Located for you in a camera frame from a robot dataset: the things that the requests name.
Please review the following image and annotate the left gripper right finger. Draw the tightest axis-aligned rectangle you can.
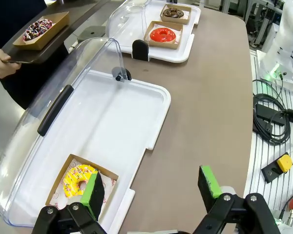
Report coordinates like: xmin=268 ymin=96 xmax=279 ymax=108
xmin=192 ymin=165 xmax=280 ymax=234

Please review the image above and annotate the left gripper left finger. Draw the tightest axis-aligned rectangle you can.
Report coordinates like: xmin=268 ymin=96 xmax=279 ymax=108
xmin=31 ymin=170 xmax=108 ymax=234

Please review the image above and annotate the black serving tray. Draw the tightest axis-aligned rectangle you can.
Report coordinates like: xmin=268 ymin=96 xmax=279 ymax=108
xmin=1 ymin=0 xmax=112 ymax=65

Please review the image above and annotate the cardboard box of sprinkled donut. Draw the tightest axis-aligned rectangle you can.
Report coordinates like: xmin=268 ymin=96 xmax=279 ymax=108
xmin=12 ymin=11 xmax=71 ymax=51

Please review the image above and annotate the chocolate donut with coloured sprinkles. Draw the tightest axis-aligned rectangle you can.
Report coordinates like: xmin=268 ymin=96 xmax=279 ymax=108
xmin=23 ymin=19 xmax=56 ymax=42

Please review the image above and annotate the printed paper under yellow donut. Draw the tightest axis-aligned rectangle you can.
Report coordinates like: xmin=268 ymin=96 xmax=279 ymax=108
xmin=52 ymin=157 xmax=118 ymax=210

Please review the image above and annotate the yellow donut with sprinkles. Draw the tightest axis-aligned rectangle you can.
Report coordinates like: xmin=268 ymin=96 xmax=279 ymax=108
xmin=63 ymin=164 xmax=100 ymax=199

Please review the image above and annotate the cardboard box of yellow donut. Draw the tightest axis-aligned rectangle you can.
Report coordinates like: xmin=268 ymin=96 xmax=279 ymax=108
xmin=45 ymin=153 xmax=119 ymax=220

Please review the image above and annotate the white tray with yellow donut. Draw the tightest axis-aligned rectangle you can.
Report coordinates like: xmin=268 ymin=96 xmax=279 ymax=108
xmin=7 ymin=69 xmax=172 ymax=234

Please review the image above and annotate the black hinge of yellow-donut tray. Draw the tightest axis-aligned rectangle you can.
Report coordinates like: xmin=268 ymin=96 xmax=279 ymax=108
xmin=111 ymin=66 xmax=132 ymax=83

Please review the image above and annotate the person's dark clothed torso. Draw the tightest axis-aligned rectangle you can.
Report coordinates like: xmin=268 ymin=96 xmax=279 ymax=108
xmin=0 ymin=0 xmax=71 ymax=110

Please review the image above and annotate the clear lid of yellow-donut tray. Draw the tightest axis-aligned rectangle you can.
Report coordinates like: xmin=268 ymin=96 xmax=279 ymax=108
xmin=0 ymin=37 xmax=124 ymax=227

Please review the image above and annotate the cardboard box of red donut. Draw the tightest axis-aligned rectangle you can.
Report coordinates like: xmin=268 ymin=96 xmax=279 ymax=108
xmin=144 ymin=20 xmax=184 ymax=51

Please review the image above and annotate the black hinge beside red donut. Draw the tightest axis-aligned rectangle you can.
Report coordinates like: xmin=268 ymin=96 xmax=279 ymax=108
xmin=132 ymin=39 xmax=150 ymax=61

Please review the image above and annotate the red glazed donut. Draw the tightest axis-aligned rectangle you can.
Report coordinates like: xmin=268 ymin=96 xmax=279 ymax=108
xmin=149 ymin=27 xmax=177 ymax=42

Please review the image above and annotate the printed paper under red donut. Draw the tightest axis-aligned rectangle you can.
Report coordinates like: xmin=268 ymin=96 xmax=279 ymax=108
xmin=146 ymin=23 xmax=183 ymax=46

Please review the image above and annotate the cardboard box of nut donut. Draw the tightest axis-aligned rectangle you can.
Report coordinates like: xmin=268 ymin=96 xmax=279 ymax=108
xmin=160 ymin=3 xmax=192 ymax=25

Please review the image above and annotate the chocolate donut with nut bits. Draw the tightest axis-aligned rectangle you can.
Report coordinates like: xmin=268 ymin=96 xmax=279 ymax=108
xmin=163 ymin=7 xmax=185 ymax=18

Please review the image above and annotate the clear lid of two-donut tray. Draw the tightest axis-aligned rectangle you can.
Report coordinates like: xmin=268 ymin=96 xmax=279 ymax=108
xmin=105 ymin=0 xmax=149 ymax=47

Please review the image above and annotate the person's hand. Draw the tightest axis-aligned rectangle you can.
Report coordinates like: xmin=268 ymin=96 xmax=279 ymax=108
xmin=0 ymin=48 xmax=22 ymax=79

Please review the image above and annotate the yellow button on black base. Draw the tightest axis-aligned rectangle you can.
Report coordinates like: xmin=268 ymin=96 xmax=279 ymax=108
xmin=260 ymin=152 xmax=293 ymax=183

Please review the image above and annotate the white tray with two donuts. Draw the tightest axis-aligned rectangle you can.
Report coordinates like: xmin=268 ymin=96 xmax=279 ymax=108
xmin=107 ymin=0 xmax=202 ymax=63

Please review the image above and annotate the black cable bundle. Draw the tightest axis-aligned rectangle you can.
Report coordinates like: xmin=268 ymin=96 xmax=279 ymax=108
xmin=252 ymin=94 xmax=293 ymax=146

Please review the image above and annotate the black handle of yellow-donut lid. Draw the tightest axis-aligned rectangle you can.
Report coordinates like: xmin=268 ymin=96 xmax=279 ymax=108
xmin=37 ymin=84 xmax=74 ymax=137

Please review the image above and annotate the grey metal base plate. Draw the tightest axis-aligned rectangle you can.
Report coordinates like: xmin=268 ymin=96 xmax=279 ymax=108
xmin=77 ymin=25 xmax=106 ymax=42

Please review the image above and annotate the aluminium frame rack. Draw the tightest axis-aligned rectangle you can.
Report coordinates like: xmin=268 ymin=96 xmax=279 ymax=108
xmin=221 ymin=0 xmax=284 ymax=47

